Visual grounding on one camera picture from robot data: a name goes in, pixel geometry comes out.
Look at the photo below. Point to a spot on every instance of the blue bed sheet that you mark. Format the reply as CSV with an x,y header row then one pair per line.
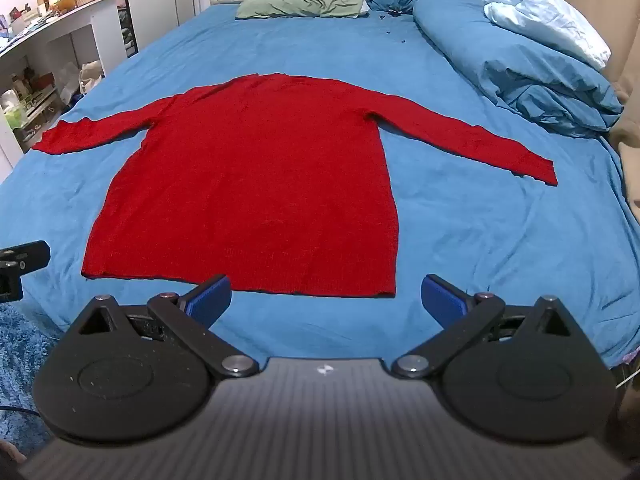
x,y
300,40

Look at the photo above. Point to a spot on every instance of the red knit sweater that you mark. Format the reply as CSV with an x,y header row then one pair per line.
x,y
250,185

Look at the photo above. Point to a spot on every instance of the blue duvet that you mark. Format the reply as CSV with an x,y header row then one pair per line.
x,y
500,65

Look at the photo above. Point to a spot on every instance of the cream bag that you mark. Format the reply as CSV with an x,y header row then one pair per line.
x,y
91,77

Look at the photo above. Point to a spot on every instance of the beige curtain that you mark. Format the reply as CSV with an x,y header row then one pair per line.
x,y
600,0

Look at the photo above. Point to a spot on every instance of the green pillow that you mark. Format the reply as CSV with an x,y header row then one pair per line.
x,y
300,2

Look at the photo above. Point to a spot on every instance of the black shelf unit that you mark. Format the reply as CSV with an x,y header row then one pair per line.
x,y
125,10

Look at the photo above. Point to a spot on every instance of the orange plush toy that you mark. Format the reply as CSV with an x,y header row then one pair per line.
x,y
65,2

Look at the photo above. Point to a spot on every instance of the light blue blanket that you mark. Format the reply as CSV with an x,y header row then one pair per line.
x,y
545,15

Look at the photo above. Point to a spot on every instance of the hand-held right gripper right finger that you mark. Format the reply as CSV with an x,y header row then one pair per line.
x,y
441,301

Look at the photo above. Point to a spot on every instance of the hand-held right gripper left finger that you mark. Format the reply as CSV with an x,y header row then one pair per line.
x,y
210,301

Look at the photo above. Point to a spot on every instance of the white desk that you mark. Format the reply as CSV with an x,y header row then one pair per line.
x,y
95,20

